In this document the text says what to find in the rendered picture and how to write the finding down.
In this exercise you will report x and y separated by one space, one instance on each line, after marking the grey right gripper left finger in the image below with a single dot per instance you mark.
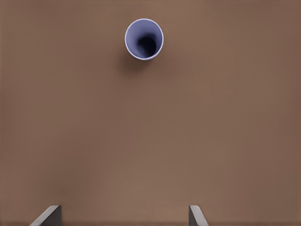
51 216

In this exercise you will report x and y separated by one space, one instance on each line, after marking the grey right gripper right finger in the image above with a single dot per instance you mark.
196 217

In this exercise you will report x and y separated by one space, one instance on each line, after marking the blue cup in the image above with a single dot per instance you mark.
141 30

